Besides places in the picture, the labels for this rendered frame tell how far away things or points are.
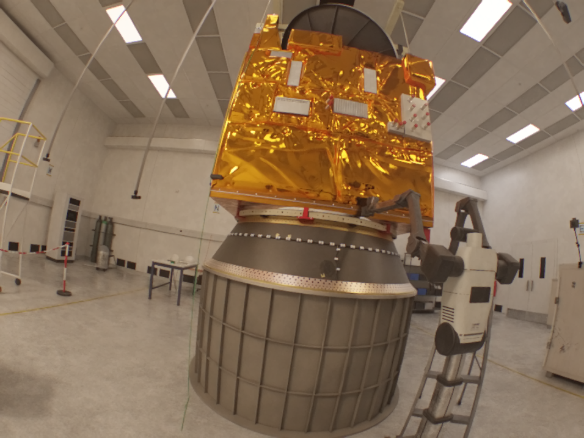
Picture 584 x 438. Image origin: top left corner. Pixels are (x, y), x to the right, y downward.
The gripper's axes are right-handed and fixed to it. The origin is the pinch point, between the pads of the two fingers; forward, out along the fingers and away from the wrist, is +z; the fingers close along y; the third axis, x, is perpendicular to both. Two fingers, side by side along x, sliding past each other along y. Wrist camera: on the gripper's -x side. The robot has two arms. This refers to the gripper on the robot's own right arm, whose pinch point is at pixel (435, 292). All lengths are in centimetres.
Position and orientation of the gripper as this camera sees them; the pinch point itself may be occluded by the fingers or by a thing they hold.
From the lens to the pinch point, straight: 186.9
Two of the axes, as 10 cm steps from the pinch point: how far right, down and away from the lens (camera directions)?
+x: -0.4, 3.6, -9.3
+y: -9.9, -1.3, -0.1
